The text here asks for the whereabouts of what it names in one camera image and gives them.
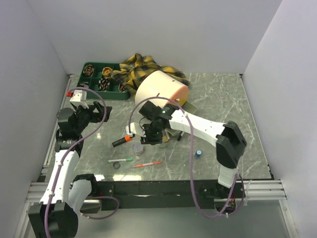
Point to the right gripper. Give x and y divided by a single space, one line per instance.
150 140

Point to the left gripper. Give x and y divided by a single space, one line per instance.
95 116

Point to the round cream drawer organizer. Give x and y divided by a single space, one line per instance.
159 84

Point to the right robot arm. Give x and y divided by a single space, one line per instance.
227 138

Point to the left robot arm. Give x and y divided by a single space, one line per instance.
56 215

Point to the yellow eraser block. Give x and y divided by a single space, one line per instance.
165 139

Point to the black floral rolled tie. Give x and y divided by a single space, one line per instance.
104 84

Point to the black orange highlighter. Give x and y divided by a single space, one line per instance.
121 141

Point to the orange pencil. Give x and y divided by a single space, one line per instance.
147 164

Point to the black white marker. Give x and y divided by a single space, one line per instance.
180 136

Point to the green compartment tray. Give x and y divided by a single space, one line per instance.
91 77

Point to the green capped white pen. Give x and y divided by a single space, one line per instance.
120 160

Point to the tan rolled item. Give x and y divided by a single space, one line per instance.
106 71

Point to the brown patterned rolled tie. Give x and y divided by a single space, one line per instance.
88 70

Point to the yellow plaid cloth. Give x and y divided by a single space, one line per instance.
134 70

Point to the blue capped small bottle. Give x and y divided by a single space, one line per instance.
198 153

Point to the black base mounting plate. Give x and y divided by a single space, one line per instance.
155 194

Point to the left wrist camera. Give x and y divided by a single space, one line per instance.
78 98

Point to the aluminium rail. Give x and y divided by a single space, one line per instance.
255 190

